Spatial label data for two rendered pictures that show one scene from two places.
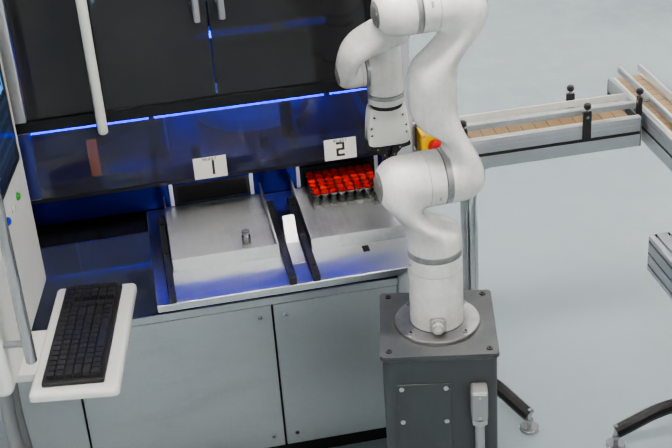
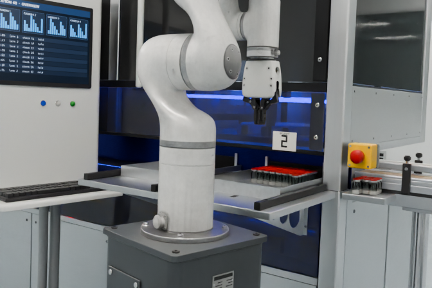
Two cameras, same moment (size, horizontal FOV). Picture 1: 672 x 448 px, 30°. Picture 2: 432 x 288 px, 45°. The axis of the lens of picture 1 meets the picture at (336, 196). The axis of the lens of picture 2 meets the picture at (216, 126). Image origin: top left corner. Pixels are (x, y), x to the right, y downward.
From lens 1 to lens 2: 2.28 m
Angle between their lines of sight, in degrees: 49
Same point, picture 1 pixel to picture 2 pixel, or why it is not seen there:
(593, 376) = not seen: outside the picture
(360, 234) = (236, 184)
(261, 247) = not seen: hidden behind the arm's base
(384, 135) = (252, 85)
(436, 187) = (170, 55)
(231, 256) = (152, 174)
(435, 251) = (165, 130)
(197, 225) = not seen: hidden behind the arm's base
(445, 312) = (169, 207)
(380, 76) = (249, 25)
